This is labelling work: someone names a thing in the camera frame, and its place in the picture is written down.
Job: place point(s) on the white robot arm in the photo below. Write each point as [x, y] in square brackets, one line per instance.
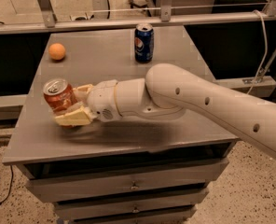
[166, 92]

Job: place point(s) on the grey drawer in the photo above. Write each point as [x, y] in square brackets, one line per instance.
[131, 203]
[180, 213]
[73, 187]

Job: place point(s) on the metal railing frame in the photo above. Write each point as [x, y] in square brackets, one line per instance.
[38, 16]

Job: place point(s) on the middle grey drawer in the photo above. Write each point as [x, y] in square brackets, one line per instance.
[131, 203]

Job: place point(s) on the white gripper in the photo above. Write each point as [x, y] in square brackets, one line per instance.
[103, 99]

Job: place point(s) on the orange fruit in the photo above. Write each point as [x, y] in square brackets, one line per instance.
[56, 51]

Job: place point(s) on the top grey drawer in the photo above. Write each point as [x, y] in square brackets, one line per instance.
[73, 187]

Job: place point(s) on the blue pepsi can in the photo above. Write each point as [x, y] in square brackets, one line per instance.
[144, 42]

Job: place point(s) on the bottom grey drawer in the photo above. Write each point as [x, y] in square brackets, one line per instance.
[180, 213]

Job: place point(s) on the red coke can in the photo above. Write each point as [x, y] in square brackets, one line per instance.
[59, 95]

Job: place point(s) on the grey drawer cabinet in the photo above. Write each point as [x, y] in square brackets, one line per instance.
[41, 149]

